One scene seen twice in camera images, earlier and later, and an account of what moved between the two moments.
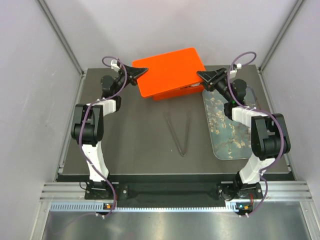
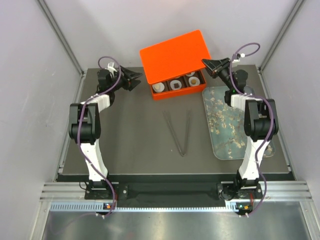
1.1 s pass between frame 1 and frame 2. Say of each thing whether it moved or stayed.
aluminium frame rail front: stayed
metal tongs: stayed
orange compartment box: stayed
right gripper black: moved
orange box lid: moved
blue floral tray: stayed
